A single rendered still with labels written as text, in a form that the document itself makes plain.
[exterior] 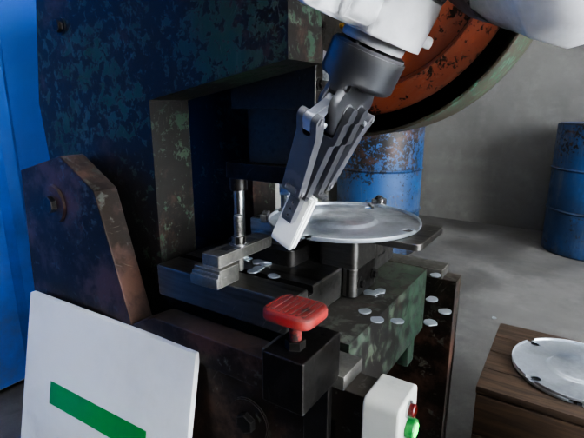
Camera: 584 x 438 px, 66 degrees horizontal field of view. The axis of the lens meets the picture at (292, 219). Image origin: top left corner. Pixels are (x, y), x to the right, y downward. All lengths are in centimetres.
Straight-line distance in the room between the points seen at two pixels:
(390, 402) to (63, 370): 72
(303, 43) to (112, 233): 50
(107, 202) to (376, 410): 61
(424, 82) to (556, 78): 297
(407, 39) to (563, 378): 103
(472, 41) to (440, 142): 312
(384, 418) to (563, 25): 47
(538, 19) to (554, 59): 367
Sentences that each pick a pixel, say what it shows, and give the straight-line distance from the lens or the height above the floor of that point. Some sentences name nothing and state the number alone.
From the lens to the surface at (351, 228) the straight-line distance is 81.
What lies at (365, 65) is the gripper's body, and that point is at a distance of 43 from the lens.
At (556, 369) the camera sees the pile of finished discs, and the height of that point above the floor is 37.
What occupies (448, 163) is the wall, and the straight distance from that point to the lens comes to 420.
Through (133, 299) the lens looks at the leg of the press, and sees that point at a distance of 94.
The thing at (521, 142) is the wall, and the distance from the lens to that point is 409.
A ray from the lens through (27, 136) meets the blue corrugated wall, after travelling 182.
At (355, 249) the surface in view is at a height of 74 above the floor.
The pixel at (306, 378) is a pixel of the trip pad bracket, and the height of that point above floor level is 68.
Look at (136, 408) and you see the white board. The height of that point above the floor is 45.
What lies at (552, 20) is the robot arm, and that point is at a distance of 40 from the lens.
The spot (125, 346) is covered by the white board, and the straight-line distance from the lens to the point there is 94.
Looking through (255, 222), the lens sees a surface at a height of 77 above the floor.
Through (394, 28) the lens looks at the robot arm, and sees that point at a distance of 42.
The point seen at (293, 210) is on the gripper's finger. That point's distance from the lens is 49.
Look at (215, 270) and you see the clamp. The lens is 75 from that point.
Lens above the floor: 100
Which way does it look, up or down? 14 degrees down
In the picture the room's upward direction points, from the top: straight up
